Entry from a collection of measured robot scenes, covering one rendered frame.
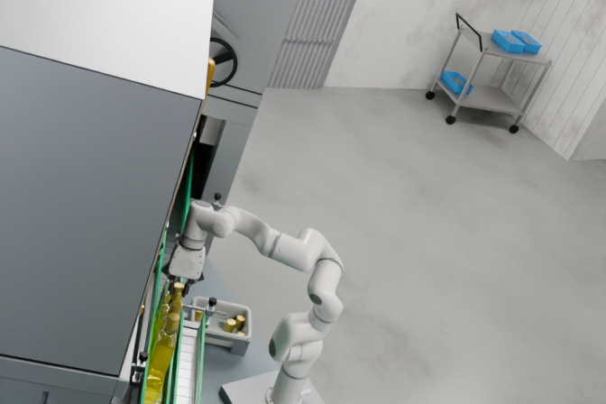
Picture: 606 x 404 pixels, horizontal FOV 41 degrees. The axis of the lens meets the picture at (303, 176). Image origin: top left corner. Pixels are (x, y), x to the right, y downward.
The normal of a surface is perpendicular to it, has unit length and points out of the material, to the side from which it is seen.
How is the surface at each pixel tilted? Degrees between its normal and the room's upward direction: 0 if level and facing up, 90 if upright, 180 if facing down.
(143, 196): 90
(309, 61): 90
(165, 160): 90
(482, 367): 0
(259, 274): 0
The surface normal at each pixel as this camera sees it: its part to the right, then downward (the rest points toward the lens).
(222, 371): 0.32, -0.81
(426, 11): 0.50, 0.59
